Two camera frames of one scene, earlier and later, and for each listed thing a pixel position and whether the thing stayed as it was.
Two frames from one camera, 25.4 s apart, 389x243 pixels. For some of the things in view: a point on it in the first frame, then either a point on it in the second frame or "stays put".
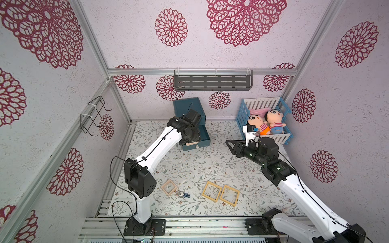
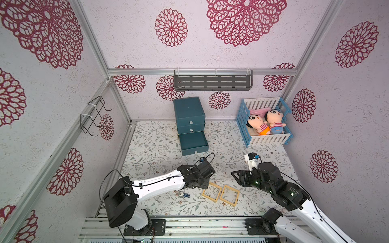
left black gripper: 196,136 → 205,185
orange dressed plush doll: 262,125 stays put
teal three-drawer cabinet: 182,105 stays put
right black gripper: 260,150 → 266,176
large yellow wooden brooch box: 211,191 stays put
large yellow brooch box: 229,195 stays put
